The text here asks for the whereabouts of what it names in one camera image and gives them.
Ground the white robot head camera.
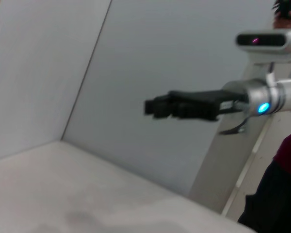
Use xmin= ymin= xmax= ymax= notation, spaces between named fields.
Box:
xmin=235 ymin=29 xmax=291 ymax=65

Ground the person in maroon shirt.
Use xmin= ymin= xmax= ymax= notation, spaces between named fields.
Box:
xmin=237 ymin=0 xmax=291 ymax=233

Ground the white robot torso column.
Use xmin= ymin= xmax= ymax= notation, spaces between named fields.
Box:
xmin=188 ymin=57 xmax=291 ymax=220

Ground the grey right arm cable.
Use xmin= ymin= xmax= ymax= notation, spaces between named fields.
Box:
xmin=219 ymin=116 xmax=249 ymax=135

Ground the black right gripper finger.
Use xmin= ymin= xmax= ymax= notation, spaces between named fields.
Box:
xmin=144 ymin=94 xmax=173 ymax=114
xmin=145 ymin=106 xmax=183 ymax=120

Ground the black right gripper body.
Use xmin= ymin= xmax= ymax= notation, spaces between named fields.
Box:
xmin=168 ymin=89 xmax=248 ymax=122

